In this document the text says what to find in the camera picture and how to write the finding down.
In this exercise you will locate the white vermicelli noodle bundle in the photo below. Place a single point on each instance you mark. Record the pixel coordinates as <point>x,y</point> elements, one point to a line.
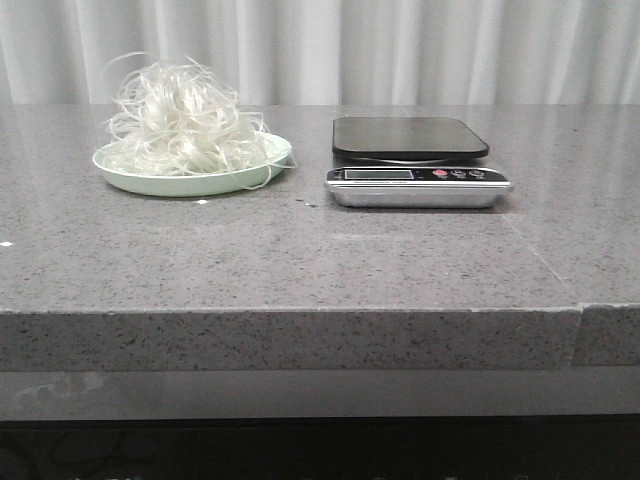
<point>179,119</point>

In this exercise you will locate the black and silver kitchen scale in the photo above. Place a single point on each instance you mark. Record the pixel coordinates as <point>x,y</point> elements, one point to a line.
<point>411,162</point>

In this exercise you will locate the light green round plate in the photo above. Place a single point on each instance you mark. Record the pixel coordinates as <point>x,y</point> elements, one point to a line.
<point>279,157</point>

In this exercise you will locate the white pleated curtain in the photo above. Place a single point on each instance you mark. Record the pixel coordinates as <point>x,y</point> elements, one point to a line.
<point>331,52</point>

